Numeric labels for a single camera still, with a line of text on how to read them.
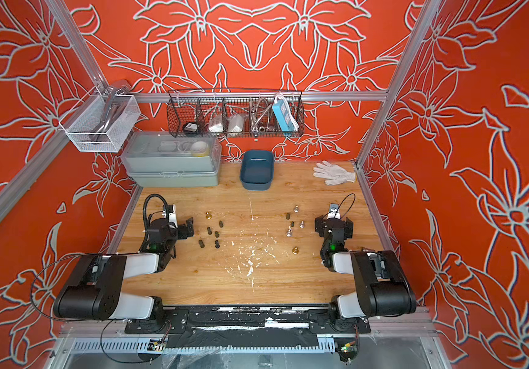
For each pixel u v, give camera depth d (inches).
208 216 38.6
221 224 38.1
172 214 32.0
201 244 35.2
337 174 44.8
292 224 37.6
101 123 32.8
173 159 40.8
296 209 39.6
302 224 37.4
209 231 36.9
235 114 38.7
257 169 45.0
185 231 33.6
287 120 35.2
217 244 35.3
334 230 27.1
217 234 36.5
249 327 28.6
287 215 38.5
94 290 17.4
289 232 36.4
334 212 30.7
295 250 34.5
